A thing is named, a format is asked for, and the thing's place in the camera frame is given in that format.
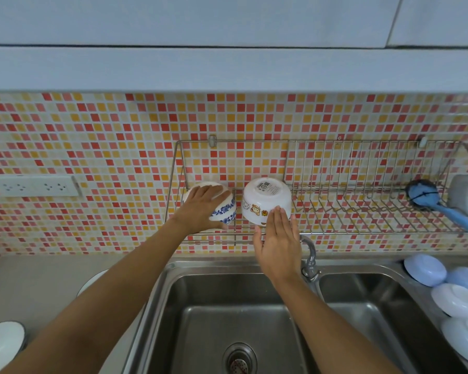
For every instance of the blue patterned white bowl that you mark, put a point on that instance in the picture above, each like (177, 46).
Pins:
(225, 209)

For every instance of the white wall cabinet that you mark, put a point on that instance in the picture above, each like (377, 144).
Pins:
(218, 42)

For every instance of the person's left forearm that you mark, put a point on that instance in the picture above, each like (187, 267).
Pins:
(101, 303)

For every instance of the person's right hand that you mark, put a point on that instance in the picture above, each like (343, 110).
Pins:
(277, 253)

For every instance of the white bowl with blue rim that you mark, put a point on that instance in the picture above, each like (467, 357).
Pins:
(464, 340)
(456, 301)

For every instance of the person's left hand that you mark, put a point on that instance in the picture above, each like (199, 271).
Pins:
(198, 209)

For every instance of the white plate with dark rim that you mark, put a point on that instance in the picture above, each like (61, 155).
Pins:
(2, 346)

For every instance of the person's right thumb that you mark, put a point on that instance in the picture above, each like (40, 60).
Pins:
(258, 241)

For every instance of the stainless steel double sink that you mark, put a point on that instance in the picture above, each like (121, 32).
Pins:
(226, 307)

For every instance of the person's right middle finger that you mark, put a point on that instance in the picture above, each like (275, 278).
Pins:
(280, 221)

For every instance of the white bowl with cartoon stickers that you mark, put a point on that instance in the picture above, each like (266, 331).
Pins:
(263, 198)

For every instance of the metal sink drain strainer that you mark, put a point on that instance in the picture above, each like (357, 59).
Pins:
(240, 360)

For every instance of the blue dish brush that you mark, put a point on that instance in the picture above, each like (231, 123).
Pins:
(425, 195)

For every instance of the chrome faucet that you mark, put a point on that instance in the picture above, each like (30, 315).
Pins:
(310, 260)

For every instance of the person's right little finger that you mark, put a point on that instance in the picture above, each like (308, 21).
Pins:
(295, 229)

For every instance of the person's left thumb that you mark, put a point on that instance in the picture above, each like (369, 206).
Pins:
(218, 224)

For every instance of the white wall power outlet strip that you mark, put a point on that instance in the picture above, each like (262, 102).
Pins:
(33, 186)

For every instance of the person's right forearm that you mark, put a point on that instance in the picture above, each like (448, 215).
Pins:
(331, 327)

